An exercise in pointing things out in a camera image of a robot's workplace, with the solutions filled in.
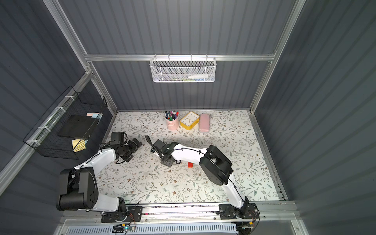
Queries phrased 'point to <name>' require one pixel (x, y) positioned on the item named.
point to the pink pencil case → (204, 123)
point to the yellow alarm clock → (189, 121)
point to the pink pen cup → (172, 120)
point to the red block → (190, 164)
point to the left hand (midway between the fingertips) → (139, 147)
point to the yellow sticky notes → (78, 144)
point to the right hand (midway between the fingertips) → (168, 158)
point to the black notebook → (78, 126)
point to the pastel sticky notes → (95, 115)
